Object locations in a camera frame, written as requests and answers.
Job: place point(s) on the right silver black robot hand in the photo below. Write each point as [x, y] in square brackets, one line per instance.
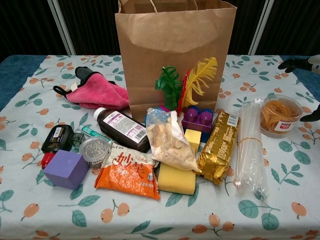
[297, 64]

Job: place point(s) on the clear tub of rubber bands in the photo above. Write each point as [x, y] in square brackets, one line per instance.
[280, 117]

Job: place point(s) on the bundle of clear straws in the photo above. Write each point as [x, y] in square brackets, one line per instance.
[250, 150]

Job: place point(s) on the gold snack packet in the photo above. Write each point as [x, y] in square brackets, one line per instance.
[217, 150]

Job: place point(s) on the clear bag of crackers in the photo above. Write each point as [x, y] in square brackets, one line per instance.
[170, 145]

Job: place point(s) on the brown paper bag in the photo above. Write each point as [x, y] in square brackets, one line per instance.
[175, 50]

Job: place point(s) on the black partition screen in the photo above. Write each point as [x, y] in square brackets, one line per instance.
[95, 25]
[295, 25]
[25, 25]
[245, 22]

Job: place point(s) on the blue toy brick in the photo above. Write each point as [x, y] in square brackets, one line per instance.
[206, 137]

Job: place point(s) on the red feather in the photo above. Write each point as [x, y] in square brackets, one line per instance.
[182, 100]

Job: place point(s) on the small yellow cube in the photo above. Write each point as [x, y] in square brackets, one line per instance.
[193, 138]

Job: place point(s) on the green plastic feather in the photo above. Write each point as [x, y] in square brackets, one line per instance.
[170, 87]

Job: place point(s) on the yellow sponge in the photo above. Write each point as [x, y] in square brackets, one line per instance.
[176, 180]

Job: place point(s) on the brown bottle with white cap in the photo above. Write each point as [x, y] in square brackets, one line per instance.
[120, 130]

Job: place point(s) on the pink cloth with black trim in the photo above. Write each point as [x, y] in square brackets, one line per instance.
[100, 92]

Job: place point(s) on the orange snack packet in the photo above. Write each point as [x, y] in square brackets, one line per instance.
[127, 175]

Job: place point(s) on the floral print tablecloth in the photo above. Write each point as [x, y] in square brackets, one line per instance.
[160, 217]

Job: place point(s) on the small dark clear box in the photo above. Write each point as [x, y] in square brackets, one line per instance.
[77, 140]

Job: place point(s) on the black bottle with red cap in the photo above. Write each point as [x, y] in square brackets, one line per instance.
[57, 140]

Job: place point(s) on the purple foam cube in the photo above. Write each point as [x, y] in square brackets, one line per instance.
[65, 170]

